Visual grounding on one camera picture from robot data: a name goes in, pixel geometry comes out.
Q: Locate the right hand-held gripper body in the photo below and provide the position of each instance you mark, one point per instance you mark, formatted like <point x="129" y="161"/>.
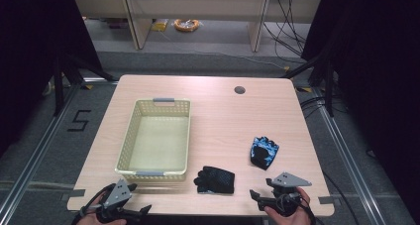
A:
<point x="286" y="185"/>

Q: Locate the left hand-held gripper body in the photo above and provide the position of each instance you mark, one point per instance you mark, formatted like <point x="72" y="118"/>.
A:
<point x="119" y="193"/>

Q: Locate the blue and black glove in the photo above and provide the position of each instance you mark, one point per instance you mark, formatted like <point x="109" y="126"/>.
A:
<point x="262" y="154"/>

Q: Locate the cream plastic basket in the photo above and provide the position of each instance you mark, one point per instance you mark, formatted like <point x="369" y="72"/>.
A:
<point x="158" y="142"/>

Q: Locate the person's right hand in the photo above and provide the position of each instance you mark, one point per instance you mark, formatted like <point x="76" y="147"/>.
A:
<point x="303" y="215"/>

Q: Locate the person's left hand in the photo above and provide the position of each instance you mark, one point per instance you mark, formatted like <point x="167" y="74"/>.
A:
<point x="89" y="219"/>

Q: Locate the grey tape piece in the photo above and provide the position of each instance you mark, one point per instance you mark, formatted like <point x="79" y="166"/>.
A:
<point x="326" y="200"/>
<point x="74" y="194"/>

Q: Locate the black metal stand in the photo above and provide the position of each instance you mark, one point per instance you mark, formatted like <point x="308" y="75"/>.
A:
<point x="328" y="86"/>
<point x="58" y="86"/>

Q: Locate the yellow packet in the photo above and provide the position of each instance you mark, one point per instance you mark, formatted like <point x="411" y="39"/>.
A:
<point x="160" y="25"/>

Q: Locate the aluminium floor rail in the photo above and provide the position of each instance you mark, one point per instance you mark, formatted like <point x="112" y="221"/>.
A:
<point x="36" y="152"/>
<point x="346" y="155"/>

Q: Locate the white desk frame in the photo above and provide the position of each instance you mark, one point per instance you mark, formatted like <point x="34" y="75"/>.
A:
<point x="198" y="7"/>

